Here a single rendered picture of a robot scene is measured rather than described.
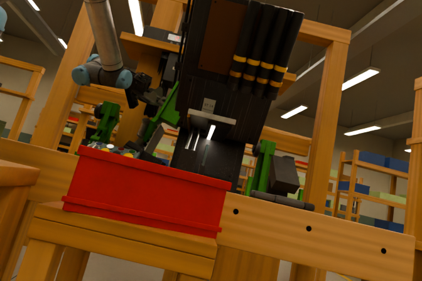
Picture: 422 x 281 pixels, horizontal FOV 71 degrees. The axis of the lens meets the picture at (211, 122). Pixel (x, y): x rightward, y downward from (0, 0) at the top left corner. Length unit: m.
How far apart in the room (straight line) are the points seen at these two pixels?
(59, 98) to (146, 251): 1.21
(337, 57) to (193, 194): 1.37
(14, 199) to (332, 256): 0.82
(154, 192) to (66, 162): 0.40
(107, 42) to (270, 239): 0.82
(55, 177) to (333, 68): 1.44
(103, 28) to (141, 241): 0.72
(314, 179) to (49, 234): 1.27
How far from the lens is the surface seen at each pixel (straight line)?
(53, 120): 1.66
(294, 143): 1.68
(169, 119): 1.15
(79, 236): 0.61
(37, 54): 12.92
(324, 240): 0.97
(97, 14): 1.06
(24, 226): 1.73
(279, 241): 0.93
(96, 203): 0.60
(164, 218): 0.61
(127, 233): 0.59
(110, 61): 1.13
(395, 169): 6.60
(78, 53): 1.74
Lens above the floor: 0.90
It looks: 12 degrees up
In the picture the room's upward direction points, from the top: 14 degrees clockwise
